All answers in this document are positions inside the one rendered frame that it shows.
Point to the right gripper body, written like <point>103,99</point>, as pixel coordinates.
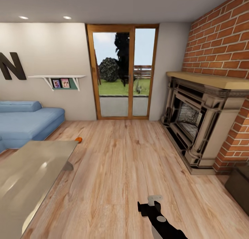
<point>146,209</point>

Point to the door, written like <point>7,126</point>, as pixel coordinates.
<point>122,64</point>

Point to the sofa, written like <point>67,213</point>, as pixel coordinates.
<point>24,121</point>

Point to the pumpkin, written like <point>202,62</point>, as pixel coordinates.
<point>78,139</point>

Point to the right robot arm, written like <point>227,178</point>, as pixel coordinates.
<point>161,229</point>

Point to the decorative sign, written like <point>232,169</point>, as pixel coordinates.
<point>16,69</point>

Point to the wood fireplace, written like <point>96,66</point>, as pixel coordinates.
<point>197,120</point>

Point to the cabinet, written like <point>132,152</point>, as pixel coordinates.
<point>238,186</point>

